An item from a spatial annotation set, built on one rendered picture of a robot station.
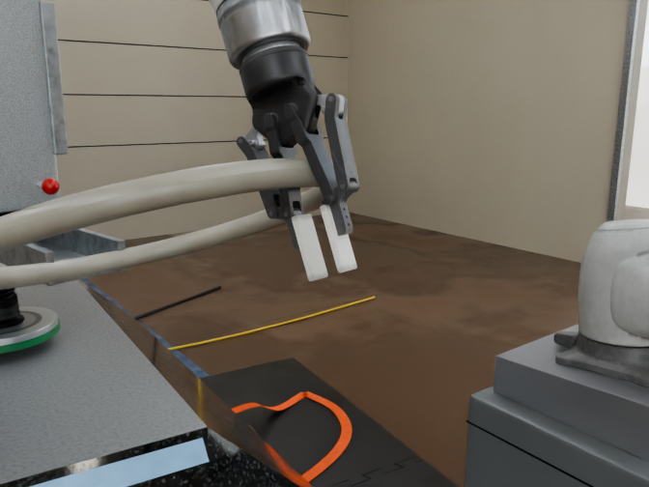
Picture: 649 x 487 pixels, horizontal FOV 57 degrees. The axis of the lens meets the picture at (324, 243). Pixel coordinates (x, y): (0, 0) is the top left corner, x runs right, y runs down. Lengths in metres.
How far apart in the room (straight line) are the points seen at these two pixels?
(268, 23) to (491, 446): 0.94
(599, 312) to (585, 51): 4.76
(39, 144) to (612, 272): 1.10
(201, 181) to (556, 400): 0.87
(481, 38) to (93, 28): 3.82
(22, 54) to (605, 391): 1.21
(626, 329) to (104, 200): 0.93
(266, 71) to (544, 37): 5.53
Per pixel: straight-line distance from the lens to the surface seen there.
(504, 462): 1.29
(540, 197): 6.07
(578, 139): 5.83
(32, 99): 1.30
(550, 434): 1.20
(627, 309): 1.18
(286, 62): 0.63
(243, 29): 0.64
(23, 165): 1.30
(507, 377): 1.28
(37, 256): 0.98
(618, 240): 1.18
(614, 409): 1.17
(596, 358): 1.24
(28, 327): 1.39
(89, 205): 0.54
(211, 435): 1.02
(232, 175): 0.55
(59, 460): 1.00
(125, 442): 1.01
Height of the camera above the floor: 1.36
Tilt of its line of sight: 13 degrees down
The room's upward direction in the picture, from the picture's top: straight up
